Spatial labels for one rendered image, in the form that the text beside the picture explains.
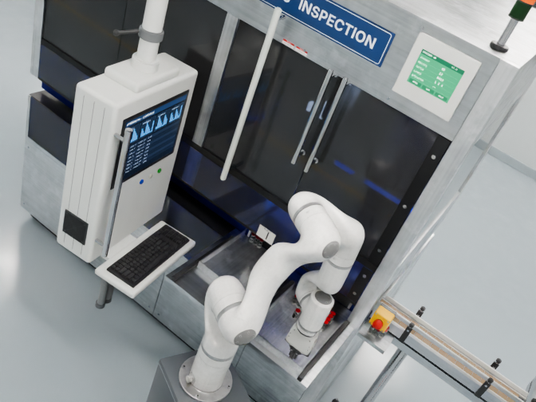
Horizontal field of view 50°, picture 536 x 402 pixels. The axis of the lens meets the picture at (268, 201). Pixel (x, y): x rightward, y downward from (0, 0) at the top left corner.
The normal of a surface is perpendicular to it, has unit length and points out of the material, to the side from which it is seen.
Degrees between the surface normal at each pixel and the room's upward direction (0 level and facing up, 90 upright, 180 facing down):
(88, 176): 90
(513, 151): 90
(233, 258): 0
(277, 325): 0
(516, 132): 90
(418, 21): 90
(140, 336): 0
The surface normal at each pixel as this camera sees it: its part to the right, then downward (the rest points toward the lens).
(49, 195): -0.55, 0.36
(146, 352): 0.30, -0.76
